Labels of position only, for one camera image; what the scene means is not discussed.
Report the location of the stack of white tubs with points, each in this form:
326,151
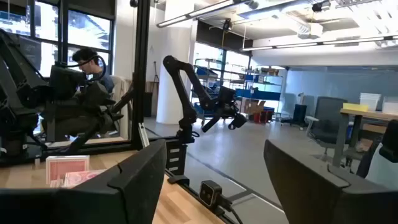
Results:
370,101

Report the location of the black background robot arm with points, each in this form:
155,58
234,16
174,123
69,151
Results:
186,102

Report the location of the orange-red playing card deck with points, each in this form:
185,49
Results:
66,168

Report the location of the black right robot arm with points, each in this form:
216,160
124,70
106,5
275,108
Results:
12,77

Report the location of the white metal bracket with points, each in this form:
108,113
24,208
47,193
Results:
143,135

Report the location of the flat yellow box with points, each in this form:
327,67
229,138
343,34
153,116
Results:
356,107

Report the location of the white chair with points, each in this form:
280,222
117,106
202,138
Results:
121,93

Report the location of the black aluminium table frame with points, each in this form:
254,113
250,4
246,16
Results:
140,62

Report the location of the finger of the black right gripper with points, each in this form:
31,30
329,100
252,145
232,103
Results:
110,117
99,93

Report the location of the small black table-edge camera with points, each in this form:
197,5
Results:
211,193

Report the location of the grey office chair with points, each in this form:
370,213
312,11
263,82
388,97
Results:
328,121

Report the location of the wooden top desk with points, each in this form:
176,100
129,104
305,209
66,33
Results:
370,114

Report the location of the black chair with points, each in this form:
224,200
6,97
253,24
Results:
390,140

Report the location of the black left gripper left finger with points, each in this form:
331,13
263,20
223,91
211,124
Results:
93,205

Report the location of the white round column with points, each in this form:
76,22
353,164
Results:
174,77

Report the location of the black tripod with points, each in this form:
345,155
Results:
155,77

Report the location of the long ceiling light strip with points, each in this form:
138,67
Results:
192,14
311,44

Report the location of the pink and white card box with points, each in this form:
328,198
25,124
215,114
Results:
82,177

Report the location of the shelving with blue bins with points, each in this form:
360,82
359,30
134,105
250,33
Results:
258,93

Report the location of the person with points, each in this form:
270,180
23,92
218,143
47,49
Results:
90,62

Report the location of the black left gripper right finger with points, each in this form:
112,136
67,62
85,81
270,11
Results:
326,202

